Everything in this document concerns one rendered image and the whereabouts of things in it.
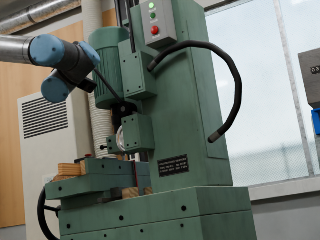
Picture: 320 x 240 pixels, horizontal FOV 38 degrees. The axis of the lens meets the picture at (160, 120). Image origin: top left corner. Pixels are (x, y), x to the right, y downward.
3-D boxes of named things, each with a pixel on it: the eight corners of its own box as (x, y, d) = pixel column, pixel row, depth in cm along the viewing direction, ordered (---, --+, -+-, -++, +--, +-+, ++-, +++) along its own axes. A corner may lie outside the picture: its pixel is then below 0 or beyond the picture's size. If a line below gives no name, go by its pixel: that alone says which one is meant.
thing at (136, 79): (137, 101, 170) (132, 62, 174) (157, 95, 166) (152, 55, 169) (123, 97, 163) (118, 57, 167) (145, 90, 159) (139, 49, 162)
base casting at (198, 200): (130, 226, 205) (127, 206, 207) (252, 209, 177) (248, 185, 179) (58, 235, 167) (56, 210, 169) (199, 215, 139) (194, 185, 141)
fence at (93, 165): (173, 177, 208) (172, 165, 210) (176, 176, 208) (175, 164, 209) (85, 174, 158) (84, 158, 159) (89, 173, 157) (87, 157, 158)
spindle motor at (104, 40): (113, 113, 201) (105, 45, 208) (146, 103, 192) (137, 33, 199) (86, 107, 186) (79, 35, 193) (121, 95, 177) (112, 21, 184)
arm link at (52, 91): (75, 90, 148) (54, 111, 150) (82, 79, 159) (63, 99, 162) (52, 70, 146) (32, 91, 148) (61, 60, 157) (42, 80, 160)
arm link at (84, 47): (87, 55, 141) (61, 82, 144) (108, 62, 151) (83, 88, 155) (72, 33, 144) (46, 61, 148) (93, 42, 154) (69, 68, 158)
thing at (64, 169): (150, 178, 200) (149, 169, 200) (155, 177, 199) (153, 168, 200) (58, 175, 152) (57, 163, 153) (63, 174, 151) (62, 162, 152)
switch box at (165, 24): (154, 49, 169) (148, 9, 173) (177, 41, 164) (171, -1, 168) (145, 45, 164) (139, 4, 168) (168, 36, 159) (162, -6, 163)
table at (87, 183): (124, 199, 222) (122, 187, 223) (178, 190, 207) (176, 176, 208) (26, 204, 171) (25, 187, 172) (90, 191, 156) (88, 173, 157)
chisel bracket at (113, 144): (118, 158, 190) (115, 138, 192) (146, 152, 183) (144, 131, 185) (106, 157, 183) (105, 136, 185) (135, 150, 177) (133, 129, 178)
